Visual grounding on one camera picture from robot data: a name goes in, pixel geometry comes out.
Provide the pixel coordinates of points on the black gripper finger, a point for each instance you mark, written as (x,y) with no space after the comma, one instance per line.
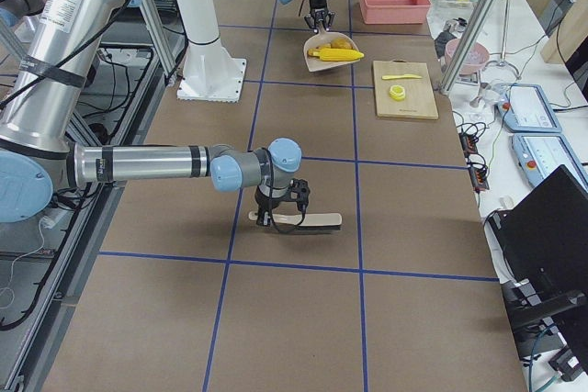
(311,22)
(328,21)

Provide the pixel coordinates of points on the white hand brush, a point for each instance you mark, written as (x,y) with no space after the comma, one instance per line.
(306,223)

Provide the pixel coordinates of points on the beige plastic dustpan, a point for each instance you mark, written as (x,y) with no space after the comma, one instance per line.
(319,39)

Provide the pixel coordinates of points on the yellow toy corn cob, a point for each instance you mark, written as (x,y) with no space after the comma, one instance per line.
(340,55)

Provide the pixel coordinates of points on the brown toy potato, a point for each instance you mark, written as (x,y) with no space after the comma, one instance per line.
(341,44)

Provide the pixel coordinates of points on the pink plastic bin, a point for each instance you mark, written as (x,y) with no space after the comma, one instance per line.
(394,12)

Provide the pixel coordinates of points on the yellow toy knife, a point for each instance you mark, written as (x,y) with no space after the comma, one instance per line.
(390,77)

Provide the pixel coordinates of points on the yellow toy lemon slice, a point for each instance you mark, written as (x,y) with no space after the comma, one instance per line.
(397,92)

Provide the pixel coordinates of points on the dark grey cloth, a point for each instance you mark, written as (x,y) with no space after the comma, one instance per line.
(441,42)

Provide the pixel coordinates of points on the wooden cutting board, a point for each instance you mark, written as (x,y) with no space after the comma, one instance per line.
(419,102)

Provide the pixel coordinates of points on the pink bowl with ice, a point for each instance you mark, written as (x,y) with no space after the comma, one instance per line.
(476,58)

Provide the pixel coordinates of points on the upper teach pendant tablet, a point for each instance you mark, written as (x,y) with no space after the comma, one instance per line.
(525,108)

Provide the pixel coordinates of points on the teach pendant tablet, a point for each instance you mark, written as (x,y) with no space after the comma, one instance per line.
(525,108)
(540,154)

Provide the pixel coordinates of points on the lower teach pendant tablet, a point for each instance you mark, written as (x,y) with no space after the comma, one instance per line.
(540,154)

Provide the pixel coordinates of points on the black monitor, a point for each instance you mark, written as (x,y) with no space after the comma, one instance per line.
(544,241)

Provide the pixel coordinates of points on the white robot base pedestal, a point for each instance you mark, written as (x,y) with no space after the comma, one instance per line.
(210,73)

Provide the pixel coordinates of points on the aluminium frame post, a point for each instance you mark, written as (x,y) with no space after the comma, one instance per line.
(469,38)

